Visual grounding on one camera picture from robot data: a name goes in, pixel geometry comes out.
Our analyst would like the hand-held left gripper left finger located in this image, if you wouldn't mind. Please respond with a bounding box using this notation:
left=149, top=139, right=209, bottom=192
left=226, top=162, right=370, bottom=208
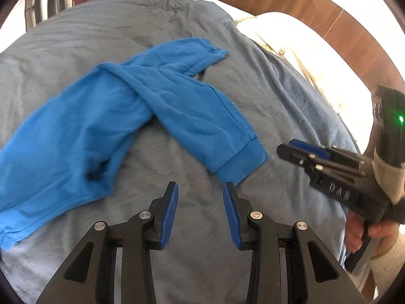
left=36, top=181, right=179, bottom=304

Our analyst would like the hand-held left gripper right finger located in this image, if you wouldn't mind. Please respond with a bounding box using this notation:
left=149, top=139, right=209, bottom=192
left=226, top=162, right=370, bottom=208
left=223, top=182, right=364, bottom=304

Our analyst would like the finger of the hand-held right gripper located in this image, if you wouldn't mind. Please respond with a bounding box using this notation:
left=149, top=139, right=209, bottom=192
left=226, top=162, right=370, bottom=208
left=289, top=139, right=368, bottom=172
left=277, top=143, right=365, bottom=182

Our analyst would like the person's right hand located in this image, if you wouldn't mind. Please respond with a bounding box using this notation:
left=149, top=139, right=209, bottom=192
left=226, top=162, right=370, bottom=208
left=346, top=213, right=400, bottom=254

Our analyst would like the person's beige clothing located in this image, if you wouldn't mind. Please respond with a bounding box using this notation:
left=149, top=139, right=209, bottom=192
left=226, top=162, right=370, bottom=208
left=369, top=241, right=405, bottom=296

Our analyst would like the floral white pillow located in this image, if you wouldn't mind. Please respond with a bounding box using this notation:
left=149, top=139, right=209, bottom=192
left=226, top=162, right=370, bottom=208
left=236, top=12, right=378, bottom=156

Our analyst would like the white bed sheet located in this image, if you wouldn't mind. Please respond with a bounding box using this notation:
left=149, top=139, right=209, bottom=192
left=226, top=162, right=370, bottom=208
left=188, top=0, right=257, bottom=18

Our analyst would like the grey-blue bed blanket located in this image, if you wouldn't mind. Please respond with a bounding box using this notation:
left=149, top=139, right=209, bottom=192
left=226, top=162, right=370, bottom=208
left=0, top=0, right=361, bottom=304

